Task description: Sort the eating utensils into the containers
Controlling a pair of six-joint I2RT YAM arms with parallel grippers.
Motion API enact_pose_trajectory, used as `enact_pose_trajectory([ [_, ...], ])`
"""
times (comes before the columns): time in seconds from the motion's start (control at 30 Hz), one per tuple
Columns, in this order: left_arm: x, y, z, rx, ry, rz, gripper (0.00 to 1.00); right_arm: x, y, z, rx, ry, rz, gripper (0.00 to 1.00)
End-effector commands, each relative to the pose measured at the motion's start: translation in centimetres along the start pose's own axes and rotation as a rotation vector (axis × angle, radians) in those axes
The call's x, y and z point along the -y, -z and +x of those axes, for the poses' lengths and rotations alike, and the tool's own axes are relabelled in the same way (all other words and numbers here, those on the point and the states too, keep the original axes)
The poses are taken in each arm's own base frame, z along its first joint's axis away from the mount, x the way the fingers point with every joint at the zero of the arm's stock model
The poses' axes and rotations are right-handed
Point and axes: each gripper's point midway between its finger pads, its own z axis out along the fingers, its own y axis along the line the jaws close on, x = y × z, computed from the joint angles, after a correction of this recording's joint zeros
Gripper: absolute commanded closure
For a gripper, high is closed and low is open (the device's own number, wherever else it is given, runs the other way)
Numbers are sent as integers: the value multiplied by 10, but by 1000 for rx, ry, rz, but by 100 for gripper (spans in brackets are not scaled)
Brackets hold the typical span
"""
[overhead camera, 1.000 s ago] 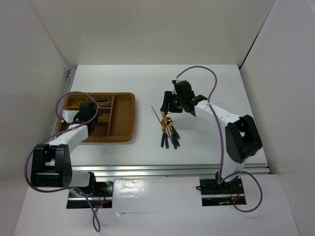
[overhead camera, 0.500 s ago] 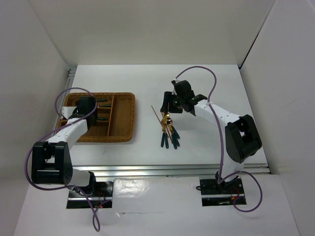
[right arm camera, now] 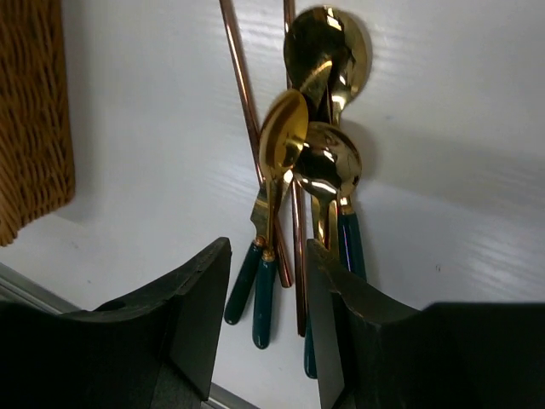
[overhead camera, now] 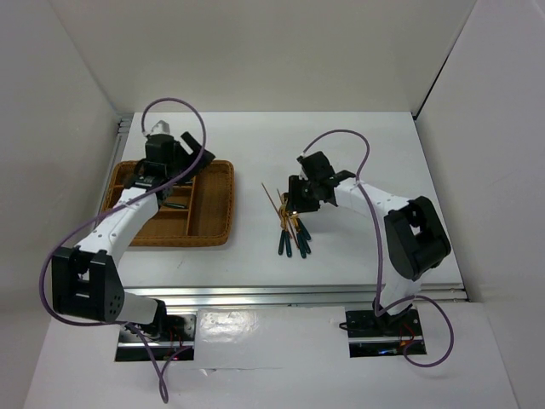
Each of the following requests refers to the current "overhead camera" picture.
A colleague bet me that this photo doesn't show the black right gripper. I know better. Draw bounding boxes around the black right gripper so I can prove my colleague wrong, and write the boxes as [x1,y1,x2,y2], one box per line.
[284,175,320,213]

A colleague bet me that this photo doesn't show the gold spoon green handle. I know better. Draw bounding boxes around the gold spoon green handle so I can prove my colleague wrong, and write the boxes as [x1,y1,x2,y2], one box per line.
[289,213,311,258]
[295,217,312,243]

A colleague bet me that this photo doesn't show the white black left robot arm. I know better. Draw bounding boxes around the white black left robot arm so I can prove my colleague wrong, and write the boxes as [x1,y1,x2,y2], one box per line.
[51,132,215,340]

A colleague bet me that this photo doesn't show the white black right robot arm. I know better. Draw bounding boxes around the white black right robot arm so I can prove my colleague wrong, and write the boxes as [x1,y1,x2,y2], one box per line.
[286,152,451,334]

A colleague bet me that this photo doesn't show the wicker cutlery tray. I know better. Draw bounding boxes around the wicker cutlery tray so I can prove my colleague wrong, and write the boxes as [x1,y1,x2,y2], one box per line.
[98,159,236,248]

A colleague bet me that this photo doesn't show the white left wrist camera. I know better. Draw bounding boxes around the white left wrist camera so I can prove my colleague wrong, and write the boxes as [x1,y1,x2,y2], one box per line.
[145,120,171,137]

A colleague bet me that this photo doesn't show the aluminium frame rail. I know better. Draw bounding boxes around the aluminium frame rail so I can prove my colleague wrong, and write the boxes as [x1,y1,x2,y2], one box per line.
[123,284,469,306]

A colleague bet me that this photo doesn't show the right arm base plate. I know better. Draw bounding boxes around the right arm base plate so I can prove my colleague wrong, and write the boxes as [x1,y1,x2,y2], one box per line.
[339,308,427,358]

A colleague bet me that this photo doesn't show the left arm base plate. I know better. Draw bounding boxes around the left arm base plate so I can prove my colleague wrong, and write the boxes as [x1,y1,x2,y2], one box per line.
[115,314,197,362]

